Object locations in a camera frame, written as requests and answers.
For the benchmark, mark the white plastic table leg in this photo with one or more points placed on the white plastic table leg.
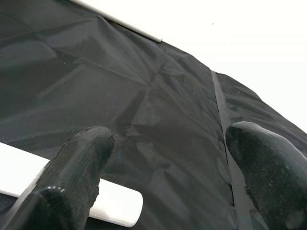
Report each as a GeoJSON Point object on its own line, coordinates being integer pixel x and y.
{"type": "Point", "coordinates": [146, 33]}
{"type": "Point", "coordinates": [115, 203]}

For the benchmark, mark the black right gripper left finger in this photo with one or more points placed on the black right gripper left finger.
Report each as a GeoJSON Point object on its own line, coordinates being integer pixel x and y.
{"type": "Point", "coordinates": [72, 182]}

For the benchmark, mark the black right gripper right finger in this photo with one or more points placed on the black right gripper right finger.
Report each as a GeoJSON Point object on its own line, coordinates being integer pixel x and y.
{"type": "Point", "coordinates": [273, 172]}

